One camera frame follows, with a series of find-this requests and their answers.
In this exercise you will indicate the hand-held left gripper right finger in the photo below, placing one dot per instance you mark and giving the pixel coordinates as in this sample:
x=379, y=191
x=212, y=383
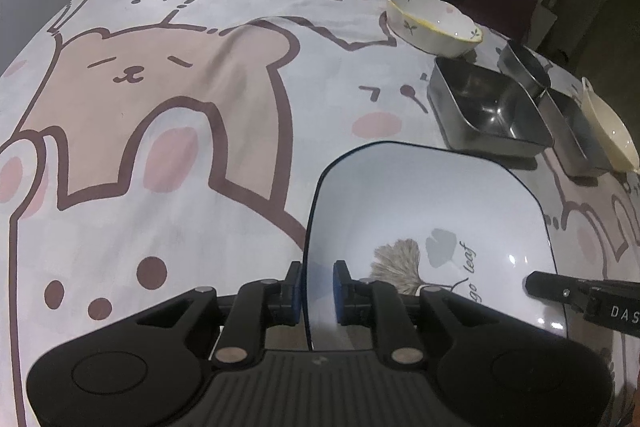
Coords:
x=340, y=295

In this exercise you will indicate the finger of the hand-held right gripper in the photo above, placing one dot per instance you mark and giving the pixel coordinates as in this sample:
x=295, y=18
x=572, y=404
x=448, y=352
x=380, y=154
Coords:
x=552, y=288

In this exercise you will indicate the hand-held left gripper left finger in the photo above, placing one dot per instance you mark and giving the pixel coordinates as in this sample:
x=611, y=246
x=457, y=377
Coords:
x=296, y=293

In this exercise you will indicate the white square plate leaf print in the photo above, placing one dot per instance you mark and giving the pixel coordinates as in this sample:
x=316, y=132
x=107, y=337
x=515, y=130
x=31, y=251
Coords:
x=425, y=207

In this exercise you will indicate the small steel rectangular container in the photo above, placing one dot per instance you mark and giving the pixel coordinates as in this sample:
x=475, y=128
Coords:
x=565, y=123

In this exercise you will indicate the large steel rectangular container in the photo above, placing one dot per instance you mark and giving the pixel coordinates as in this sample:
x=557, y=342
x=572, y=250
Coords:
x=480, y=102

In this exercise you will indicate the round steel bowl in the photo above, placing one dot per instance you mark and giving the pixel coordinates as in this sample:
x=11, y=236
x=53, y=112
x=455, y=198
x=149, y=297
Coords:
x=525, y=63

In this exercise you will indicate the white bowl yellow rim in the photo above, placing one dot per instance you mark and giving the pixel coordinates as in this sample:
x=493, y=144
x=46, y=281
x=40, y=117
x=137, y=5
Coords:
x=425, y=27

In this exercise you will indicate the maroon chair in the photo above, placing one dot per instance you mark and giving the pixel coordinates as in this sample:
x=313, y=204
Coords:
x=500, y=4

